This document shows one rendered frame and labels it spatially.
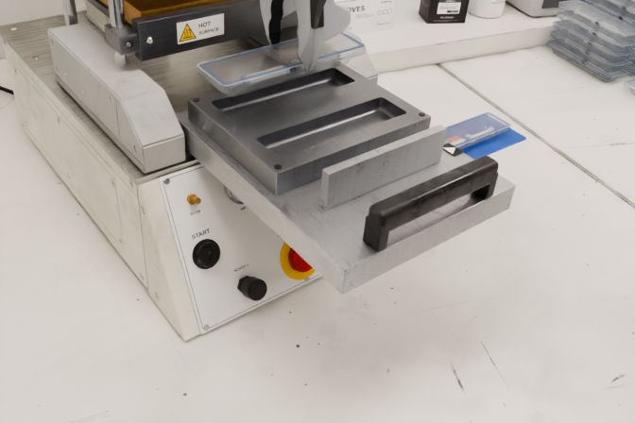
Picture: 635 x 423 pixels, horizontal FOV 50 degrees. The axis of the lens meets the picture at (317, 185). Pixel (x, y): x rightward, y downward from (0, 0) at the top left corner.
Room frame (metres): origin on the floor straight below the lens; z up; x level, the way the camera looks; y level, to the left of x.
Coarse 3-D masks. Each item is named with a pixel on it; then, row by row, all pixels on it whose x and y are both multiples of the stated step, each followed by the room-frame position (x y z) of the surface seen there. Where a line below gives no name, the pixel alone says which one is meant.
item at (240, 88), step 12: (360, 48) 0.69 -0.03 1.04; (324, 60) 0.66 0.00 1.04; (336, 60) 0.67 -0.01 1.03; (348, 60) 0.70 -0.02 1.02; (204, 72) 0.61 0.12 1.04; (276, 72) 0.64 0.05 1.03; (288, 72) 0.63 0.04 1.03; (300, 72) 0.64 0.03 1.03; (312, 72) 0.67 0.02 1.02; (216, 84) 0.59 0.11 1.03; (240, 84) 0.59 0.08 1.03; (252, 84) 0.60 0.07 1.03; (264, 84) 0.62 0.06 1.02
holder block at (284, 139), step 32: (224, 96) 0.64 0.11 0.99; (256, 96) 0.66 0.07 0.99; (288, 96) 0.68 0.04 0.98; (320, 96) 0.66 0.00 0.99; (352, 96) 0.66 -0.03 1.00; (384, 96) 0.67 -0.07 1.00; (224, 128) 0.57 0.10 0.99; (256, 128) 0.58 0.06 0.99; (288, 128) 0.59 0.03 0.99; (320, 128) 0.61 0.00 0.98; (352, 128) 0.62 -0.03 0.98; (384, 128) 0.60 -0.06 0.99; (416, 128) 0.62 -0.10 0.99; (256, 160) 0.53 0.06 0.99; (288, 160) 0.53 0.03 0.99; (320, 160) 0.54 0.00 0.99
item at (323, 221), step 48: (192, 144) 0.60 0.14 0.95; (432, 144) 0.57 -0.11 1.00; (240, 192) 0.53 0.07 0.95; (288, 192) 0.51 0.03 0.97; (336, 192) 0.49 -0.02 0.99; (384, 192) 0.52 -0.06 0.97; (288, 240) 0.47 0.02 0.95; (336, 240) 0.45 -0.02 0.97; (432, 240) 0.48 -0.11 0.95; (336, 288) 0.42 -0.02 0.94
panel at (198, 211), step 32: (192, 192) 0.59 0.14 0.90; (224, 192) 0.61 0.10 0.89; (192, 224) 0.57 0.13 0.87; (224, 224) 0.59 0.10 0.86; (256, 224) 0.62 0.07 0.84; (192, 256) 0.56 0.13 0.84; (224, 256) 0.58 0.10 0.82; (256, 256) 0.60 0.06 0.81; (192, 288) 0.54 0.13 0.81; (224, 288) 0.56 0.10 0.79; (288, 288) 0.60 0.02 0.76; (224, 320) 0.54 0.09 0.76
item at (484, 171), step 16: (480, 160) 0.53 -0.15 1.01; (448, 176) 0.50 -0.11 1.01; (464, 176) 0.50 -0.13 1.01; (480, 176) 0.51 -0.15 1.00; (496, 176) 0.53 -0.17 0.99; (416, 192) 0.47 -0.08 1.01; (432, 192) 0.47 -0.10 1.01; (448, 192) 0.48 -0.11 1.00; (464, 192) 0.50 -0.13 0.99; (480, 192) 0.53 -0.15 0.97; (384, 208) 0.44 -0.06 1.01; (400, 208) 0.45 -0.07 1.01; (416, 208) 0.46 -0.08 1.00; (432, 208) 0.47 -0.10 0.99; (368, 224) 0.44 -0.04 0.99; (384, 224) 0.44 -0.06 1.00; (400, 224) 0.45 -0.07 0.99; (368, 240) 0.44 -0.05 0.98; (384, 240) 0.44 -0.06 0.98
